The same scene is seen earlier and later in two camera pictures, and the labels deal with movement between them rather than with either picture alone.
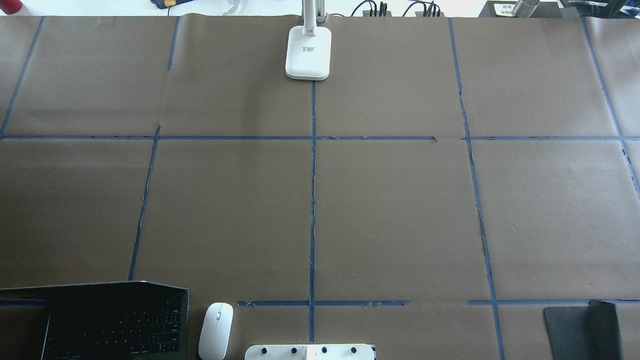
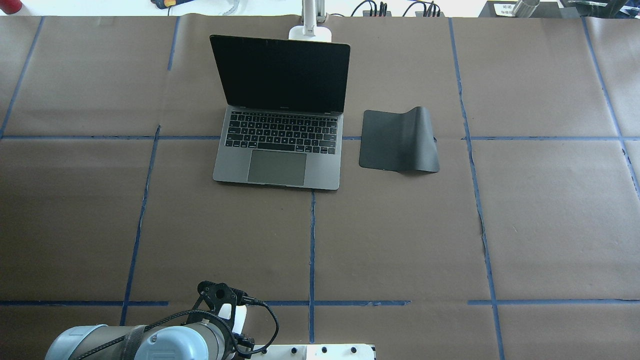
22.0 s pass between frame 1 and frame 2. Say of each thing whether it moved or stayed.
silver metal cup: stayed
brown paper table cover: stayed
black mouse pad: moved
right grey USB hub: stayed
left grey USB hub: stayed
